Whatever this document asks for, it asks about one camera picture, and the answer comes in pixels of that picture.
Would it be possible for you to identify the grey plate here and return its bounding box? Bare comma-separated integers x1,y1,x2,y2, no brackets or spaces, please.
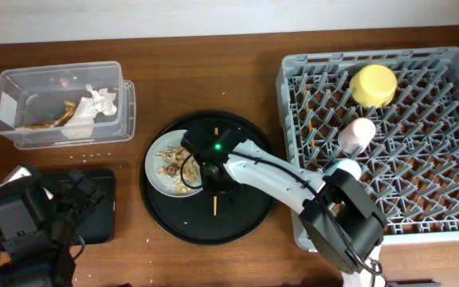
144,129,202,198

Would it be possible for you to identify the white napkin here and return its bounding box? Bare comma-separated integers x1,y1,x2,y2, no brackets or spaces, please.
61,85,117,140

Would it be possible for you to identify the blue cup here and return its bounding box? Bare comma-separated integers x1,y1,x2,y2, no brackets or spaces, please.
324,159,362,180

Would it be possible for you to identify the pink cup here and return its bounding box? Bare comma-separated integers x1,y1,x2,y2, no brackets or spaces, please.
338,117,376,154

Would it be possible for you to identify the yellow bowl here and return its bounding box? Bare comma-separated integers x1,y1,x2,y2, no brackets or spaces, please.
350,64,398,108

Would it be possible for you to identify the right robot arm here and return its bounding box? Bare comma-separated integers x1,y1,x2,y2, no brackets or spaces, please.
181,126,386,286

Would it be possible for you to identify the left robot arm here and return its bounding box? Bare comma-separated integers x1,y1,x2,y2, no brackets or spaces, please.
0,164,106,286

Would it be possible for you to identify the clear plastic waste bin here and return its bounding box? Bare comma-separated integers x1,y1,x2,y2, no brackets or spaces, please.
0,61,136,150

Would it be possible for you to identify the grey dishwasher rack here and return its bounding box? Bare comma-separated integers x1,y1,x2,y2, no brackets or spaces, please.
276,47,459,245

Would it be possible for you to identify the food scraps pile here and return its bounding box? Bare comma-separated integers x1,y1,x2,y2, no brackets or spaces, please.
155,147,200,195

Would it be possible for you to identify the round black serving tray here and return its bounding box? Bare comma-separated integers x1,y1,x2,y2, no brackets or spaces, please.
140,112,275,246

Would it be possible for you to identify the black rectangular tray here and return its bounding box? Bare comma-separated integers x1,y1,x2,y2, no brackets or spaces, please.
42,168,116,245

